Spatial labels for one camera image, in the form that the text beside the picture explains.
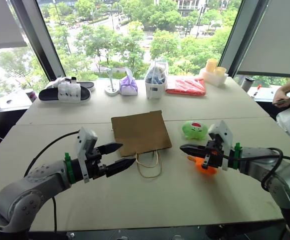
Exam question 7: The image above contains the white stand with pole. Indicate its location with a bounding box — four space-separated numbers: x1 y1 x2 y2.
104 67 122 97

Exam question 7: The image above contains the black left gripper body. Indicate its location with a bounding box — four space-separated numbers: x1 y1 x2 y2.
85 146 108 180

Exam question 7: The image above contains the green frog toy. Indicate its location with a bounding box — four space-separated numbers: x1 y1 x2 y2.
182 120 209 141

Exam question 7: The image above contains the red folded packaged cloth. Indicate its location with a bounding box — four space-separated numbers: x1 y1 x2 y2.
165 77 207 97

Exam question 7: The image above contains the purple and white pouch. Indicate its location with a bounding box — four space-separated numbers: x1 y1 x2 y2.
119 70 139 97

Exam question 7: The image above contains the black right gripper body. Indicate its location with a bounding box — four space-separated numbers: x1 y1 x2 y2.
201 139 224 170

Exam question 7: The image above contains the black slipper white strap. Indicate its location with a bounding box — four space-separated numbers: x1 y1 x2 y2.
45 76 96 93
38 81 92 104

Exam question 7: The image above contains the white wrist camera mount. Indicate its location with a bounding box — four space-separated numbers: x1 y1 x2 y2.
208 119 236 172
74 126 98 184

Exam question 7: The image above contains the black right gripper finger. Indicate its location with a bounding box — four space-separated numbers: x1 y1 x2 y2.
179 143 208 157

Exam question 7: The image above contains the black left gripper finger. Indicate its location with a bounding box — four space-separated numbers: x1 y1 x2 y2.
98 142 124 156
105 157 137 178

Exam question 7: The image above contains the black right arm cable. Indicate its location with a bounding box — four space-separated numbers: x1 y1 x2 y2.
223 147 284 192

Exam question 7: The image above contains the orange toy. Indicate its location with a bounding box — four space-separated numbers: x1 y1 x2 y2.
187 155 217 175

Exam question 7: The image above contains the bystander bare hand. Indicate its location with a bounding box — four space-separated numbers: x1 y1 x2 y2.
272 87 290 108

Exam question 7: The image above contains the small red handled tool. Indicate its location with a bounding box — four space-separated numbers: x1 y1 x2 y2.
253 84 263 98

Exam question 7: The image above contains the cream plastic cup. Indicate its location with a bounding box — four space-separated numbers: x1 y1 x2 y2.
214 66 228 79
205 58 219 74

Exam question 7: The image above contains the white plastic tray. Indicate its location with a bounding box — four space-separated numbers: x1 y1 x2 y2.
199 66 229 88

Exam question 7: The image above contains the white bin with plastic bag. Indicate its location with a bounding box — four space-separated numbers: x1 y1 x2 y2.
144 58 170 100

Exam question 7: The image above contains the grey tumbler bottle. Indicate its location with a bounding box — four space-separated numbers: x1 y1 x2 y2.
240 76 256 93

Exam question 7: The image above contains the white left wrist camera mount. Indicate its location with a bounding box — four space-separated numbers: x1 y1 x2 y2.
74 126 98 184

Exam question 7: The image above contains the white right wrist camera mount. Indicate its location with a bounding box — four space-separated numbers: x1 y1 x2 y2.
208 119 236 172

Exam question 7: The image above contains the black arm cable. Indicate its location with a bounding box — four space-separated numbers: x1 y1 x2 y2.
223 147 284 192
23 129 81 233

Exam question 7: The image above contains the grey roller blind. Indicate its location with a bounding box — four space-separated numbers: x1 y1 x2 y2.
0 0 28 51
236 0 290 78

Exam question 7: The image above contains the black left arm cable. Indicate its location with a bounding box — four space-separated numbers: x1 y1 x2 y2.
23 129 81 233

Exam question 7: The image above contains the brown paper bag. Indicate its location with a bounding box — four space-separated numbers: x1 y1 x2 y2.
110 110 173 179

